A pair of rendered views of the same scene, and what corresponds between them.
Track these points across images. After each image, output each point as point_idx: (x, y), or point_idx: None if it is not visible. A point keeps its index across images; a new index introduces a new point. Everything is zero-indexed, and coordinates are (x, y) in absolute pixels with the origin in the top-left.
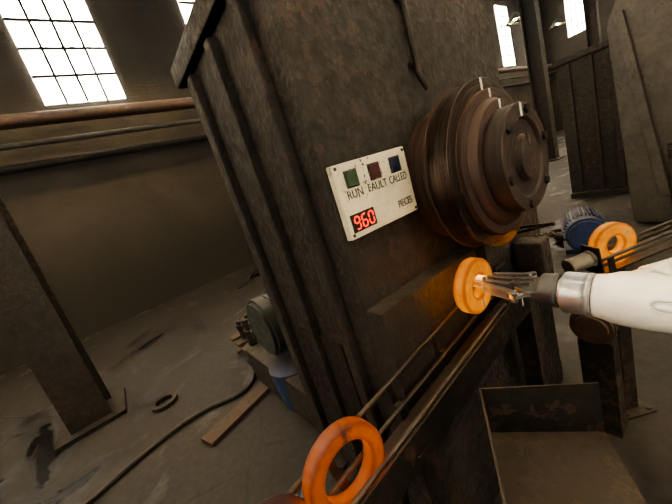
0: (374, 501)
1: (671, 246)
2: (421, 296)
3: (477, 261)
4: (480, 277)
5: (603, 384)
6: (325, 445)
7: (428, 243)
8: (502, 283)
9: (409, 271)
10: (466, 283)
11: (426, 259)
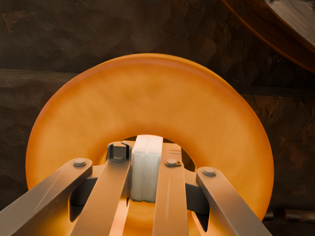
0: None
1: None
2: (23, 106)
3: (168, 73)
4: (136, 145)
5: None
6: None
7: (190, 11)
8: (78, 220)
9: (81, 48)
10: (48, 122)
11: (161, 51)
